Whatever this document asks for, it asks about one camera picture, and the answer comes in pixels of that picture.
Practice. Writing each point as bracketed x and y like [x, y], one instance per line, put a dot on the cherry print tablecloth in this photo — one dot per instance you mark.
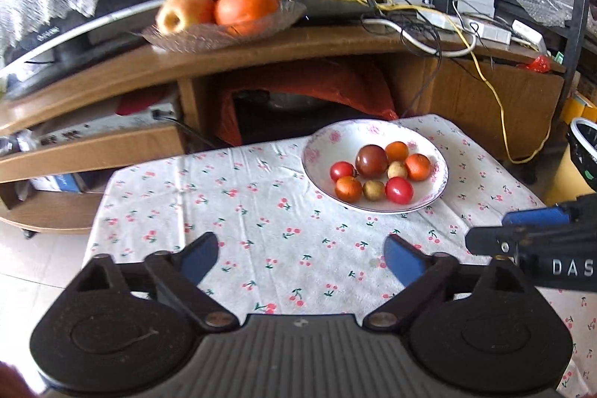
[261, 216]

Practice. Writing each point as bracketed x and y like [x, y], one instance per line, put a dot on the black power adapter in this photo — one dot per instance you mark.
[438, 3]

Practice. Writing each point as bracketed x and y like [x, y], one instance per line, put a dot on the small red tomato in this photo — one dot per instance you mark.
[399, 190]
[342, 171]

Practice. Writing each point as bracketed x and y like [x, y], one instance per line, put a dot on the blue white carton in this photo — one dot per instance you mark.
[58, 182]

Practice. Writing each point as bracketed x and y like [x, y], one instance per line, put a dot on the clear bubble wrap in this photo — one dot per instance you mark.
[536, 4]

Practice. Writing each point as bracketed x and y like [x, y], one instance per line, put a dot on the wooden television stand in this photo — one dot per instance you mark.
[326, 46]

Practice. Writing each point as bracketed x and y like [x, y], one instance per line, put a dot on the metal pot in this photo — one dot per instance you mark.
[284, 100]

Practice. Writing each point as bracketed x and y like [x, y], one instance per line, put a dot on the black bin bag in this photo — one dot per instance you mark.
[583, 151]

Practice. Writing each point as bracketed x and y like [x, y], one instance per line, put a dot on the white power strip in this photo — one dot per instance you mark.
[485, 29]

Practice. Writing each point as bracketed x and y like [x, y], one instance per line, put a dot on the floral white bowl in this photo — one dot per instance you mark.
[326, 155]

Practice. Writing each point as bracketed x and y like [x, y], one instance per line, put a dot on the silver set-top box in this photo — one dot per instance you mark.
[93, 123]

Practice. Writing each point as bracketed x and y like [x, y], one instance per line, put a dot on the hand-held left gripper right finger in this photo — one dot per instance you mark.
[403, 262]

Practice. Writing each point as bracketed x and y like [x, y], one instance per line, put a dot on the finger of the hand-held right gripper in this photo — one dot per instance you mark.
[487, 240]
[534, 216]

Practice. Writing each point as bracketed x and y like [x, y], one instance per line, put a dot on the large dark red tomato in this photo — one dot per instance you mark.
[371, 160]

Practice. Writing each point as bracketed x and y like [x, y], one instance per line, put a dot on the red cloth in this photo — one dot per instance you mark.
[354, 85]

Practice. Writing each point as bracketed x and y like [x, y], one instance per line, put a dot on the red plastic wrapper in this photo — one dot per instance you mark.
[541, 63]

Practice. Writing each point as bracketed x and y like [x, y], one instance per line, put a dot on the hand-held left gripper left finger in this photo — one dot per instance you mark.
[198, 260]

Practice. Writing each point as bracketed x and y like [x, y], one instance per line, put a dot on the small mandarin orange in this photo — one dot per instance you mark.
[418, 166]
[397, 150]
[348, 188]

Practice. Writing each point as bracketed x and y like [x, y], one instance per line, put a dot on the white flat device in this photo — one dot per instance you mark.
[529, 33]

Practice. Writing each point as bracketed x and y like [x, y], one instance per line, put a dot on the small tan round fruit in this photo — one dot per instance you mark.
[397, 170]
[373, 190]

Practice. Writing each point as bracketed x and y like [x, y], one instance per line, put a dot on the large orange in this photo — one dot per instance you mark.
[247, 6]

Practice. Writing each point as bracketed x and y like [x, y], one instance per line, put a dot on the black shelf rack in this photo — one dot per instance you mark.
[576, 6]

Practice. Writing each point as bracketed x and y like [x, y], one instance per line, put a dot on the glass fruit plate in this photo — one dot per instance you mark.
[261, 27]

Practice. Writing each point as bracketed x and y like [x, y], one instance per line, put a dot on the yellow red apple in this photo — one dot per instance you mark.
[184, 12]

